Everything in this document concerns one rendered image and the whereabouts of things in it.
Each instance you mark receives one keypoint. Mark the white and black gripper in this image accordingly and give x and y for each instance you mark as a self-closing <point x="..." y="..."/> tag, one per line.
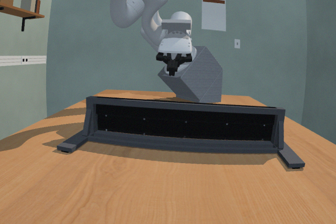
<point x="175" y="50"/>

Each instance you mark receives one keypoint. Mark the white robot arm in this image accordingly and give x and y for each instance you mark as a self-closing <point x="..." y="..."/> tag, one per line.
<point x="124" y="13"/>

